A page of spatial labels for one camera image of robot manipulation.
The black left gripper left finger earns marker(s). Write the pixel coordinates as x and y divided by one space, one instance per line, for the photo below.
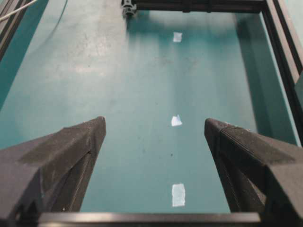
50 173

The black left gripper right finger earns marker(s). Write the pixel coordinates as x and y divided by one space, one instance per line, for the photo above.
258 173

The near white tape piece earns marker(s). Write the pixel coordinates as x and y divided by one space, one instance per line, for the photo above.
178 195

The white tape piece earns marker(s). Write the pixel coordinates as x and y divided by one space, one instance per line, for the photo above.
177 37
178 195
176 121

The far white tape piece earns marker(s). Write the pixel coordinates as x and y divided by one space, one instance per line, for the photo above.
177 37

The black aluminium extrusion frame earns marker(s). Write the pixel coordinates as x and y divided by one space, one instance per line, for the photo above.
279 25

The black left side rail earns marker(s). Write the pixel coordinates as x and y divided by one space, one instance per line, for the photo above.
8 26

